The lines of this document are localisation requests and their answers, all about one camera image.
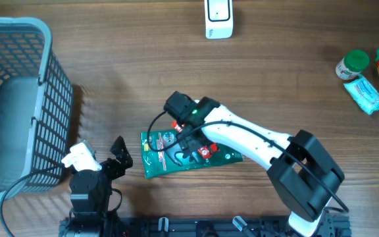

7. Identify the red Nescafe stick sachet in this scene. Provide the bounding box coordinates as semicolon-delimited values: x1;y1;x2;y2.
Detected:
171;120;220;162

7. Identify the green 3M gloves package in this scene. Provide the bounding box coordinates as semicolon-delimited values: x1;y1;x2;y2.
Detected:
141;130;243;179

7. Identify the green lid seasoning jar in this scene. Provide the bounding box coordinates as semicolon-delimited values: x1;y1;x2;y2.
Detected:
335;49;370;80

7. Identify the light blue tissue pack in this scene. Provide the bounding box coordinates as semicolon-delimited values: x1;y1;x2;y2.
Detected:
344;74;379;115

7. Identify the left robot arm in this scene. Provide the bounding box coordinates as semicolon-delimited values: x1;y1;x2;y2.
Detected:
59;136;133;237

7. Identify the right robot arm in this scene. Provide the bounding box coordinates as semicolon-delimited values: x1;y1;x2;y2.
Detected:
164;92;345;236

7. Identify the white barcode scanner box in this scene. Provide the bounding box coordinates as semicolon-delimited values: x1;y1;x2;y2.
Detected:
204;0;234;40

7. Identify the grey plastic shopping basket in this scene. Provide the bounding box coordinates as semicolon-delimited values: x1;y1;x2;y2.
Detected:
0;17;74;200

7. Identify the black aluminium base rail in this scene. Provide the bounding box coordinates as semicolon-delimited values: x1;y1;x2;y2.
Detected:
59;215;351;237

